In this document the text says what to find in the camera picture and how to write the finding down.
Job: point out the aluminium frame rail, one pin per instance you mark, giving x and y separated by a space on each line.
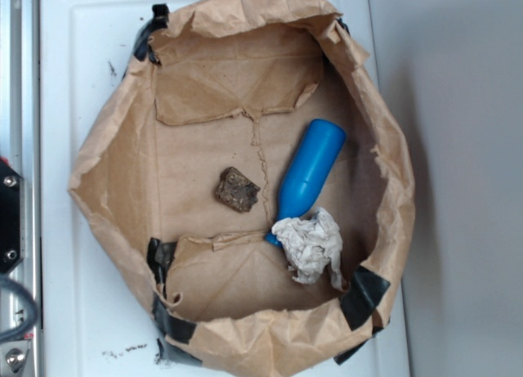
20 134

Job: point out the dark brown rock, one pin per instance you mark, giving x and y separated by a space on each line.
236 191

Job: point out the brown paper bag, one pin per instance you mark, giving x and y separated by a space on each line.
237 85

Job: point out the crumpled white tissue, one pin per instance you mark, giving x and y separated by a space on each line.
312 246

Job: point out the blue plastic bottle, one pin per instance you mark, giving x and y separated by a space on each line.
309 168

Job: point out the black tape lower left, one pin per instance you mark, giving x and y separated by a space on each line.
159 258

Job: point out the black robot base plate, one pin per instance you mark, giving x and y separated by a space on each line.
12 226

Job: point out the black tape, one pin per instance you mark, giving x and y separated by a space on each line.
366 291
159 258
142 49

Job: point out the black tape upper left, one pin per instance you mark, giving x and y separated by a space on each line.
142 49

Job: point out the black tape lower right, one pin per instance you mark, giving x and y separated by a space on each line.
366 291

